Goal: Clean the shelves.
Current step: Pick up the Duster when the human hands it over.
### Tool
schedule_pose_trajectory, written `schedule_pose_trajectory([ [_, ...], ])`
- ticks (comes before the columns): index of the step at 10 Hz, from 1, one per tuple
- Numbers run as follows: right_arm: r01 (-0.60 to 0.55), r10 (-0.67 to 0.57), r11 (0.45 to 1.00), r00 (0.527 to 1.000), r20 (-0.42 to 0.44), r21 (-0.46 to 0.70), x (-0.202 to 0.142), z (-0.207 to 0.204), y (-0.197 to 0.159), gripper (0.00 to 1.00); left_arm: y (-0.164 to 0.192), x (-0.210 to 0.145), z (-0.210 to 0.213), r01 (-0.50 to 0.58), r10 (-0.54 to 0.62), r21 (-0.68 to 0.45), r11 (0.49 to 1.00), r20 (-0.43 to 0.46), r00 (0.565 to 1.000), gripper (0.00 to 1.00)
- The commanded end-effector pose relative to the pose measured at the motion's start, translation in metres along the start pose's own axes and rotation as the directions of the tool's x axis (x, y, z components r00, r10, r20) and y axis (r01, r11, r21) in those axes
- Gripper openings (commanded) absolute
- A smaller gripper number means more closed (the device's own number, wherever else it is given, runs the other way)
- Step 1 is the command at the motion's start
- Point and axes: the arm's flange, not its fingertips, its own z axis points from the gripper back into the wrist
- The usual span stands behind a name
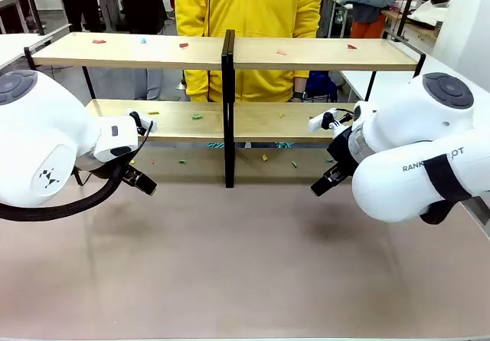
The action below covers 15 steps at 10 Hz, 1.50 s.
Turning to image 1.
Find white background table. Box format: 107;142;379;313
0;22;72;70
339;55;441;107

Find black metal pole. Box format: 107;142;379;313
397;0;417;39
23;0;46;36

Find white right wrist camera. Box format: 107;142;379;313
308;107;353;133

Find person black top grey trousers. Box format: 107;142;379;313
90;0;185;101

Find wooden two-tier shelf black frame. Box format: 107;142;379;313
221;30;427;189
23;29;235;189

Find person in black clothing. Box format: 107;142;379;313
52;0;105;34

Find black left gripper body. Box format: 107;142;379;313
74;152;133;182

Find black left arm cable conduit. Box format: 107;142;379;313
0;120;155;222

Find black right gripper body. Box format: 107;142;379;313
327;126;361;173

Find background worktable with clutter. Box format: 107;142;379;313
382;0;449;41

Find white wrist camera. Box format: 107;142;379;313
308;107;353;133
126;107;155;136

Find person in yellow hoodie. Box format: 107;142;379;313
174;0;322;103

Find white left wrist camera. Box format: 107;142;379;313
126;107;155;136

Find dark blue chair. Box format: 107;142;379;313
308;70;338;103

